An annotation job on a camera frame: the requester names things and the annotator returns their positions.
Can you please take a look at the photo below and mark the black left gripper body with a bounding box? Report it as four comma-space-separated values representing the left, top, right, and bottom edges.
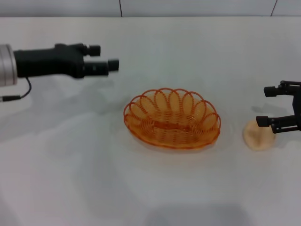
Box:
13, 43, 87, 80

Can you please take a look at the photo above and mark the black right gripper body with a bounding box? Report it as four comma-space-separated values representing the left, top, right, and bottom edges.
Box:
291, 81, 301, 132

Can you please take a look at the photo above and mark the pale round bread bun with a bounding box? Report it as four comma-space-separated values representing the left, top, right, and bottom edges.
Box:
242, 120, 277, 151

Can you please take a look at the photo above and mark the orange woven plastic basket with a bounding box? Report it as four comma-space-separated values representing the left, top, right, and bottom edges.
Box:
123, 88, 222, 150

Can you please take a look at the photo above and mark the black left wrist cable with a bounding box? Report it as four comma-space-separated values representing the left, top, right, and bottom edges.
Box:
0, 77, 32, 103

